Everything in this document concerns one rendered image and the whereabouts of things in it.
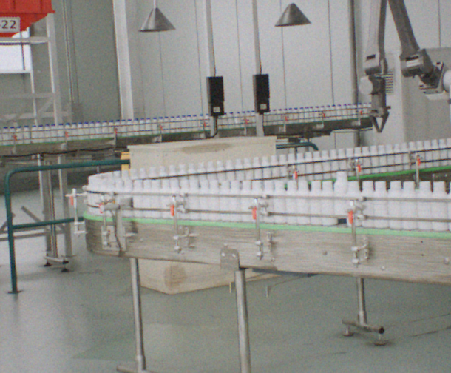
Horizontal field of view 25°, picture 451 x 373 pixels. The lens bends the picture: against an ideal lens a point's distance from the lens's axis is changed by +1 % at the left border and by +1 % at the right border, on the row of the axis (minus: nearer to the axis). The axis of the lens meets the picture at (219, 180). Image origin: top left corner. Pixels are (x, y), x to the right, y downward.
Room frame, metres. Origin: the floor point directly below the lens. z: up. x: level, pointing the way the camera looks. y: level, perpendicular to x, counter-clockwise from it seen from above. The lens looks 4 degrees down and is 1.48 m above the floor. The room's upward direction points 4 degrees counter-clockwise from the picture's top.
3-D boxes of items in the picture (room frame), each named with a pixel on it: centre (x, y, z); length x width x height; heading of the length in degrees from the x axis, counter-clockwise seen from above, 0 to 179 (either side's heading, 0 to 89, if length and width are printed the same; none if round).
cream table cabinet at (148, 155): (8.38, 0.13, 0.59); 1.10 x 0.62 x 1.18; 120
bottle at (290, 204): (3.88, -0.28, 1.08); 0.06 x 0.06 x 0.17
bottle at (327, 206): (3.75, -0.41, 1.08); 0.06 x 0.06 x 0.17
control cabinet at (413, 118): (10.05, -2.02, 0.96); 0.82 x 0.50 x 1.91; 120
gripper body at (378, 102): (3.83, -0.62, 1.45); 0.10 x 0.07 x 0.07; 153
